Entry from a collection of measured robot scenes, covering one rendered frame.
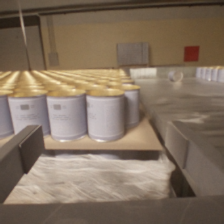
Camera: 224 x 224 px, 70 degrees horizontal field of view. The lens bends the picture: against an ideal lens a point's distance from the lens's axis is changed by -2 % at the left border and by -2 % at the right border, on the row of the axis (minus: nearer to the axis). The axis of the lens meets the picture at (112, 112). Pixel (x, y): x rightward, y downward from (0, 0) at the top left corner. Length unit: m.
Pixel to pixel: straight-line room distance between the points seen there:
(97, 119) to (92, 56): 9.21
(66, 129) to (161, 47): 9.45
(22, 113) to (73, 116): 0.08
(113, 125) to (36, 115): 0.13
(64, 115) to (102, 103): 0.07
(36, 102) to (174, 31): 9.74
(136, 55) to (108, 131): 7.50
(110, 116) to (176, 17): 9.87
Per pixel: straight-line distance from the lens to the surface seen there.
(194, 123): 0.40
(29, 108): 0.30
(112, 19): 9.61
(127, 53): 7.72
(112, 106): 0.26
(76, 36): 9.71
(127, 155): 0.36
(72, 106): 0.27
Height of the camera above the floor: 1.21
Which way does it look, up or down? 17 degrees down
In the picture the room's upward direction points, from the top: 3 degrees counter-clockwise
